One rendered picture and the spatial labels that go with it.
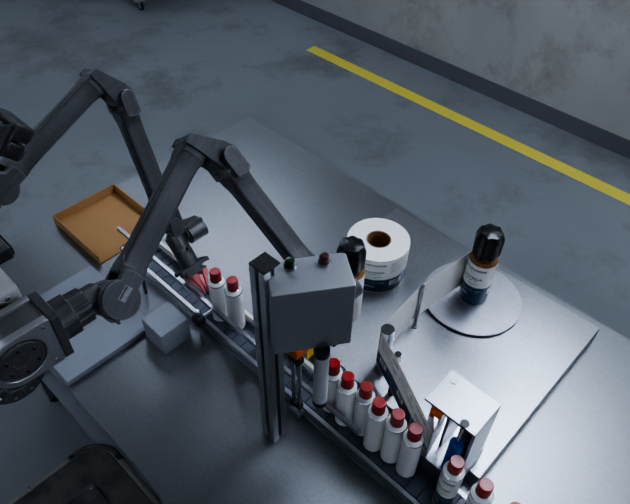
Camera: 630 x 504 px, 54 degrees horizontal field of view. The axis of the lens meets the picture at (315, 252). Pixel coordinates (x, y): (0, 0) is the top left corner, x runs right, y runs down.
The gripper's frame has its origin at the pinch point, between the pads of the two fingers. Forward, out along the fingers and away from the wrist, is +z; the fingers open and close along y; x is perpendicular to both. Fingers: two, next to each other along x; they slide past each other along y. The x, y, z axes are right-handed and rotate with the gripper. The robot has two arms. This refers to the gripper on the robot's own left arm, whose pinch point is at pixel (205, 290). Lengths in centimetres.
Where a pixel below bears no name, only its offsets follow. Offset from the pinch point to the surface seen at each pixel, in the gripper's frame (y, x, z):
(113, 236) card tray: -1, 47, -25
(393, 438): -2, -61, 43
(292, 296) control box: -15, -74, -5
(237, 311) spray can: -0.2, -13.4, 7.8
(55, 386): -39, 92, 17
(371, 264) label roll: 39, -30, 17
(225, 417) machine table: -20.7, -16.6, 29.5
